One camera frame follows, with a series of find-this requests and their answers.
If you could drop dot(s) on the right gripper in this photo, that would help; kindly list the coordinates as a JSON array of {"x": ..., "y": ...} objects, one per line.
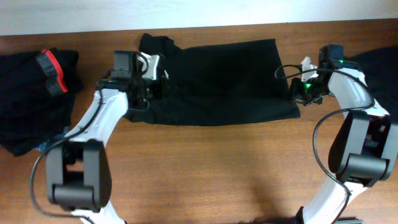
[{"x": 295, "y": 93}]

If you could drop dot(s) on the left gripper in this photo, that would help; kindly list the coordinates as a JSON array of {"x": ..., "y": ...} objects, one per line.
[{"x": 161, "y": 91}]

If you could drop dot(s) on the black t-shirt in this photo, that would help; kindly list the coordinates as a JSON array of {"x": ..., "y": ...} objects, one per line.
[{"x": 217, "y": 85}]

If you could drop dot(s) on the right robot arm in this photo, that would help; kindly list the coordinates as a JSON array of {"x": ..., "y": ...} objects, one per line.
[{"x": 365, "y": 149}]

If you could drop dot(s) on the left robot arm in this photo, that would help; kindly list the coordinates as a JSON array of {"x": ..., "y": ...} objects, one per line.
[{"x": 77, "y": 169}]

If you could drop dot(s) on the crumpled black clothes pile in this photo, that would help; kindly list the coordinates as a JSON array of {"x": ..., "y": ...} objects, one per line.
[{"x": 380, "y": 69}]

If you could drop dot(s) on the black garment red waistband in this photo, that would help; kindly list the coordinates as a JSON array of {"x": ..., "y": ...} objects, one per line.
[{"x": 50, "y": 66}]

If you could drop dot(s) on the folded black clothes stack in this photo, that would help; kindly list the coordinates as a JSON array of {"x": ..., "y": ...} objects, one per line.
[{"x": 29, "y": 114}]

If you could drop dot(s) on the blue denim garment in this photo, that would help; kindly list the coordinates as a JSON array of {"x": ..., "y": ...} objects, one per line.
[{"x": 52, "y": 140}]

